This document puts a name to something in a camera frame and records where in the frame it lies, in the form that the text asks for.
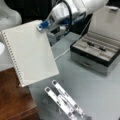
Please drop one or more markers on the white notepad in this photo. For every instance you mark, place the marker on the white notepad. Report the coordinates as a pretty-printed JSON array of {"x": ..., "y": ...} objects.
[{"x": 30, "y": 53}]

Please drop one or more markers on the black compartment tray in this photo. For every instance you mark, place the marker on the black compartment tray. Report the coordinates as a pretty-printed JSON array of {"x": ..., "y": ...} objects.
[{"x": 105, "y": 31}]

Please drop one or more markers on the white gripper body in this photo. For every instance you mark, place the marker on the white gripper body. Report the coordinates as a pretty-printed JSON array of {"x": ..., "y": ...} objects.
[{"x": 65, "y": 12}]

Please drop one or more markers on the black pen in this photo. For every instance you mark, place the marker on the black pen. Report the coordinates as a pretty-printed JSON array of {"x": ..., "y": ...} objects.
[{"x": 94, "y": 46}]

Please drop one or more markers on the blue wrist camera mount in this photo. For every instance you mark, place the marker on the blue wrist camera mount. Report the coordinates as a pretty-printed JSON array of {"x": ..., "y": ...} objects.
[{"x": 44, "y": 25}]

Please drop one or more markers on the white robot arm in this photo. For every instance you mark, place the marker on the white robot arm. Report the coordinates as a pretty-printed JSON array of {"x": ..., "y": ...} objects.
[{"x": 90, "y": 6}]

